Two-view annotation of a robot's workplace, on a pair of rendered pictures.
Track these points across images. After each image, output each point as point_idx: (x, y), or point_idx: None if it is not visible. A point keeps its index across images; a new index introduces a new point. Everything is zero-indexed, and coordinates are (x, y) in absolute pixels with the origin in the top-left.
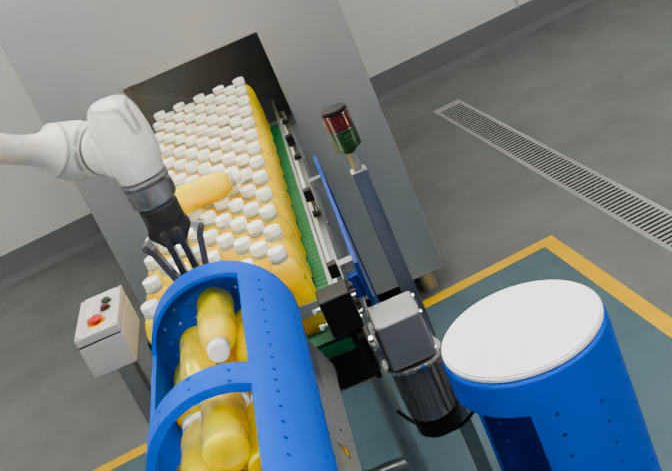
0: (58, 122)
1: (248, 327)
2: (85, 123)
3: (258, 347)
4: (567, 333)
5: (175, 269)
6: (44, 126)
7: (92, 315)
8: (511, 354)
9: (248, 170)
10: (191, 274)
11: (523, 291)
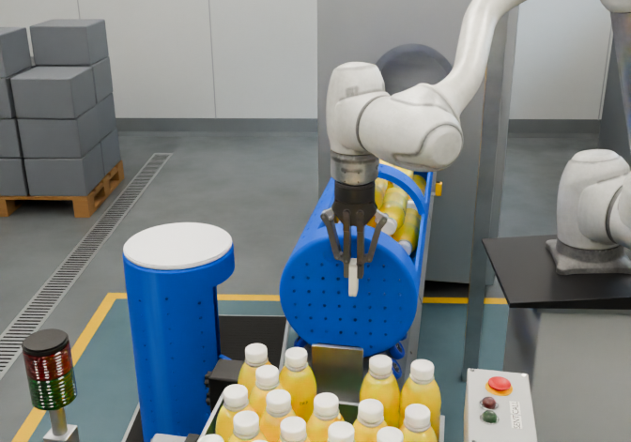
0: (417, 87)
1: (331, 194)
2: (388, 98)
3: (332, 187)
4: (168, 229)
5: (377, 405)
6: (434, 86)
7: (508, 405)
8: (200, 233)
9: None
10: (354, 230)
11: (148, 257)
